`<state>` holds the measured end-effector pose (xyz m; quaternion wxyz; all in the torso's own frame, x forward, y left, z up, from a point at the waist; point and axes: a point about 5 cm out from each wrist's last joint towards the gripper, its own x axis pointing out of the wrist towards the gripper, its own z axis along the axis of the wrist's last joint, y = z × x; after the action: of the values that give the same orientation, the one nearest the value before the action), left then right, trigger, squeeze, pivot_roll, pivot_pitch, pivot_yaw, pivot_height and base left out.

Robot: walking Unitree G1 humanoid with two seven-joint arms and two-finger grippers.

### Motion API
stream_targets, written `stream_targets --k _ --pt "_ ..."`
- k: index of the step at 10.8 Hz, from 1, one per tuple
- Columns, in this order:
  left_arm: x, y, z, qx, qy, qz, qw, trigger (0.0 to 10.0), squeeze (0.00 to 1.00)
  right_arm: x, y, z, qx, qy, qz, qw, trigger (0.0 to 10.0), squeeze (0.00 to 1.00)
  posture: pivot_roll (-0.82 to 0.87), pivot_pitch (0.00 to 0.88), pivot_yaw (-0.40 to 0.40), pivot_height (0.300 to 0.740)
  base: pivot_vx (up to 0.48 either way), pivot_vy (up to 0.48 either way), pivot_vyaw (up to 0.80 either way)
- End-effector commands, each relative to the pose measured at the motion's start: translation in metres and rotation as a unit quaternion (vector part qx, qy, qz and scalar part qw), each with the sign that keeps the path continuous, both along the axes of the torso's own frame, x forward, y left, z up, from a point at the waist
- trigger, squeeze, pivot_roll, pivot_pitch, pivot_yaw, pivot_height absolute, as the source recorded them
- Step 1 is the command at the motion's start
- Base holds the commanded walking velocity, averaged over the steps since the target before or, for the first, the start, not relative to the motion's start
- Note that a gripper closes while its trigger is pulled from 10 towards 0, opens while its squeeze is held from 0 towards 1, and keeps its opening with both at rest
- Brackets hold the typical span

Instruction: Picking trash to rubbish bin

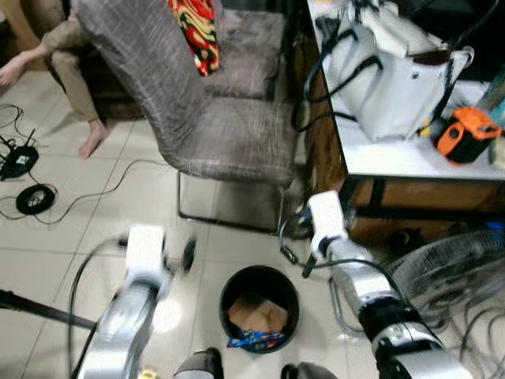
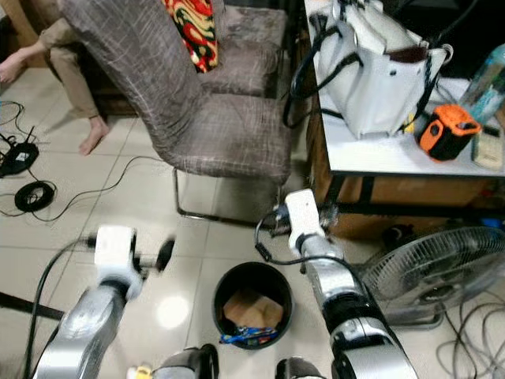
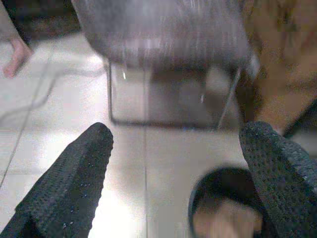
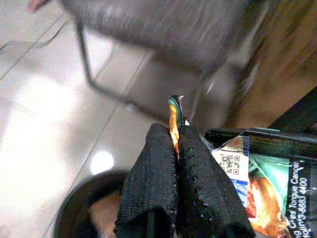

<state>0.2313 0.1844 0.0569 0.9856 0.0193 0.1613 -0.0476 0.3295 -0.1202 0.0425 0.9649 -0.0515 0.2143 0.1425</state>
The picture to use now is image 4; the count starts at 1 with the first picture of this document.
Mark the brown cardboard piece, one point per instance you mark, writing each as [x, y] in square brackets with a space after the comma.
[104, 218]

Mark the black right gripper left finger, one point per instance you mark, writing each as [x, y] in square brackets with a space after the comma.
[151, 186]

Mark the grey fabric chair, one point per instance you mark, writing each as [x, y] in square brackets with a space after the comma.
[161, 24]

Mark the black rubbish bin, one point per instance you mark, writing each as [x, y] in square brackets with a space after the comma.
[74, 205]

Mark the crushed black green cigarette pack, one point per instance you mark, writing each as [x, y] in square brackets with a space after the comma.
[272, 198]

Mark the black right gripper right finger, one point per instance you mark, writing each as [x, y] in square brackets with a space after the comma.
[205, 198]

